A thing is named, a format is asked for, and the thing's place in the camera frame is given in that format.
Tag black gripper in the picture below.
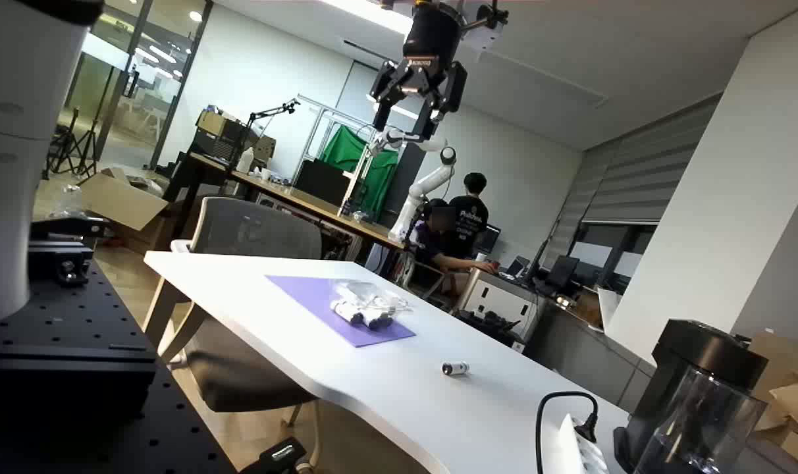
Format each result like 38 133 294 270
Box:
369 0 470 142

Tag clear plastic lid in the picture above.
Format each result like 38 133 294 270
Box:
323 275 381 306

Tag green cloth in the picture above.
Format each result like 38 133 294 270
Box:
315 120 403 219

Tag person in dark shirt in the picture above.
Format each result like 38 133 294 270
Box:
448 171 493 257
408 196 497 295

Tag wooden desk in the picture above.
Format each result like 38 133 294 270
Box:
161 150 408 257

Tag box on wooden desk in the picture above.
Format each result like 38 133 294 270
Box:
190 101 278 171

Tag grey mesh office chair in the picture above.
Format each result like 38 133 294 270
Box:
154 191 349 416

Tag white computer case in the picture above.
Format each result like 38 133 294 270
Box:
452 266 547 342

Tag purple mat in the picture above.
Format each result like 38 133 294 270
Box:
262 273 417 350

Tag grey window blinds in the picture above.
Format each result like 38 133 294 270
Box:
554 95 726 232

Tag flattened cardboard box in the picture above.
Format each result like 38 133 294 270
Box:
32 165 173 253

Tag black tripod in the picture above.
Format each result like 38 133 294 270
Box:
41 104 101 179

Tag white power strip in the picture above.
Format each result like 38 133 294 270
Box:
545 413 614 474

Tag black clamp block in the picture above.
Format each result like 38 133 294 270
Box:
25 219 98 290

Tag black perforated breadboard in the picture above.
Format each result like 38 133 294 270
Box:
0 257 234 474

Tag glass door with dark frame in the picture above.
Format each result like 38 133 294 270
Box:
51 0 217 176

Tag black power cable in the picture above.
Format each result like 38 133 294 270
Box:
532 390 602 474

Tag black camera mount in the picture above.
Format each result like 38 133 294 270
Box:
237 433 310 474

